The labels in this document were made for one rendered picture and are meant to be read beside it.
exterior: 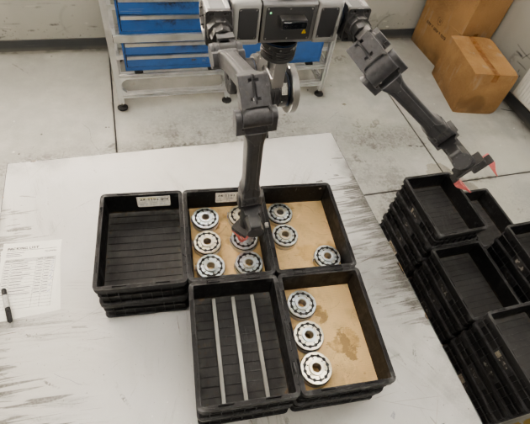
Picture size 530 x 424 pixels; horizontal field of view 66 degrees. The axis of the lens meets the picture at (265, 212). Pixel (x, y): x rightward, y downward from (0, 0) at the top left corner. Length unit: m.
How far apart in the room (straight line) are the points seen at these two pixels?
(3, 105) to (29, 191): 1.75
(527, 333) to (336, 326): 1.07
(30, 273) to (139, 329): 0.48
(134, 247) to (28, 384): 0.54
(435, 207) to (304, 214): 0.98
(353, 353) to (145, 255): 0.81
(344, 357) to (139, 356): 0.70
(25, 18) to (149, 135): 1.49
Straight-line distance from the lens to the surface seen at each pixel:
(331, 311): 1.51
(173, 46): 3.21
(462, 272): 2.43
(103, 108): 3.50
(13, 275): 1.81
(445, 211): 2.48
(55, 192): 2.00
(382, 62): 1.16
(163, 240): 1.60
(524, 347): 2.25
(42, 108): 3.60
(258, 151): 1.11
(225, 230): 1.62
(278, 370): 1.40
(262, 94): 1.03
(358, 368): 1.47
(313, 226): 1.68
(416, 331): 1.75
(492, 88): 4.15
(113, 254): 1.59
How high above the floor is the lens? 2.16
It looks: 52 degrees down
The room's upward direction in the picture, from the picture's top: 11 degrees clockwise
